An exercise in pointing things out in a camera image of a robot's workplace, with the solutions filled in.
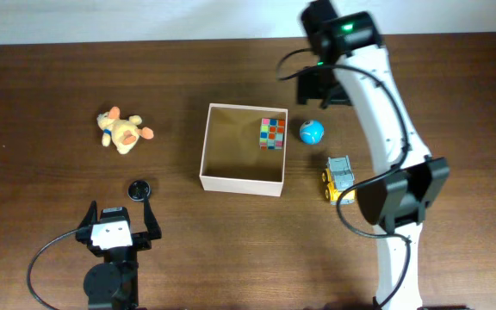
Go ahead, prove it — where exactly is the blue toy ball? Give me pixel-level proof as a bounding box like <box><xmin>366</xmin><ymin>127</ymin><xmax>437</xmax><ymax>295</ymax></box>
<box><xmin>300</xmin><ymin>120</ymin><xmax>325</xmax><ymax>145</ymax></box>

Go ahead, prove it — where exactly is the pink cardboard box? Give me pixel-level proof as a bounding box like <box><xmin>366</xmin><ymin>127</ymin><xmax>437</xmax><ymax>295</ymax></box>
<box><xmin>199</xmin><ymin>103</ymin><xmax>288</xmax><ymax>196</ymax></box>

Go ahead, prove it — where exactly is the black left camera cable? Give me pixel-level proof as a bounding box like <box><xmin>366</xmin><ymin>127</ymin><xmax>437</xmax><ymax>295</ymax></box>
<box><xmin>26</xmin><ymin>227</ymin><xmax>82</xmax><ymax>310</ymax></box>

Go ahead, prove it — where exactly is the yellow plush duck toy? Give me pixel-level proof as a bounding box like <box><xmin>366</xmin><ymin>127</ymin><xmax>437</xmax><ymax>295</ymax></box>
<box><xmin>96</xmin><ymin>106</ymin><xmax>154</xmax><ymax>155</ymax></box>

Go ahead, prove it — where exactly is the black round lid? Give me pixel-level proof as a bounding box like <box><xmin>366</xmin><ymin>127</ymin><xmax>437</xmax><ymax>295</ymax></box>
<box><xmin>127</xmin><ymin>180</ymin><xmax>152</xmax><ymax>202</ymax></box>

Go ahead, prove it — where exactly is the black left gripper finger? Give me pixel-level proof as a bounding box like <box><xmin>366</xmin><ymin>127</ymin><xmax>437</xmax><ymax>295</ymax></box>
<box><xmin>143</xmin><ymin>195</ymin><xmax>162</xmax><ymax>240</ymax></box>
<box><xmin>78</xmin><ymin>201</ymin><xmax>97</xmax><ymax>228</ymax></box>

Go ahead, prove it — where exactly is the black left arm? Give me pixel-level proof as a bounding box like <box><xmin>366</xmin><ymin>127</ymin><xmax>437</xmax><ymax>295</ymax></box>
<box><xmin>75</xmin><ymin>196</ymin><xmax>162</xmax><ymax>310</ymax></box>

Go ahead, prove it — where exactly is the yellow grey toy truck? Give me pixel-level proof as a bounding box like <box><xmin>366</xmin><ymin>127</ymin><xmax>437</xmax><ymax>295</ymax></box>
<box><xmin>321</xmin><ymin>156</ymin><xmax>355</xmax><ymax>205</ymax></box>

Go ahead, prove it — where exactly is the black camera cable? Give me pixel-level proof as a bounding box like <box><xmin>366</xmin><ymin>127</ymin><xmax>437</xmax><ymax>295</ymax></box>
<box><xmin>275</xmin><ymin>47</ymin><xmax>413</xmax><ymax>310</ymax></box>
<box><xmin>26</xmin><ymin>227</ymin><xmax>82</xmax><ymax>310</ymax></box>

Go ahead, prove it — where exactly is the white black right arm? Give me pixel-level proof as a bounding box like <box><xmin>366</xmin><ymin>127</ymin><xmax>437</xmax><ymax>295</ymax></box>
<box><xmin>301</xmin><ymin>1</ymin><xmax>450</xmax><ymax>309</ymax></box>

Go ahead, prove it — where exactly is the black right camera cable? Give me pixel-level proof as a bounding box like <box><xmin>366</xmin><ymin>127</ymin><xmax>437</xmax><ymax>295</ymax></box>
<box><xmin>275</xmin><ymin>47</ymin><xmax>413</xmax><ymax>310</ymax></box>

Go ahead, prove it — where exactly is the colourful puzzle cube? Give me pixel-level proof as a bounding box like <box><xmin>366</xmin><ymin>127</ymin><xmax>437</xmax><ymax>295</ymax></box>
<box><xmin>258</xmin><ymin>118</ymin><xmax>286</xmax><ymax>150</ymax></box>

